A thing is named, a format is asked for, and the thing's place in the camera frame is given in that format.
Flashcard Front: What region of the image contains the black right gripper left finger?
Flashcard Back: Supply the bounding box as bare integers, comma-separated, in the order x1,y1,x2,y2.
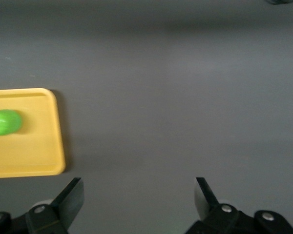
25,177,84,234

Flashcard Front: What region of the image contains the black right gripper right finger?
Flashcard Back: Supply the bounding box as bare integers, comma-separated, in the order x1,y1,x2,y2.
185,177,255,234

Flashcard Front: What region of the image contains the green apple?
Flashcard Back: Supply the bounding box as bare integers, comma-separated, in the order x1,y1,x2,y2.
0,109,23,137

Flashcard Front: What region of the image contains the yellow plastic tray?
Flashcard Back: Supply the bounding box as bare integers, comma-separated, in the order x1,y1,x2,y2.
0,88,66,179

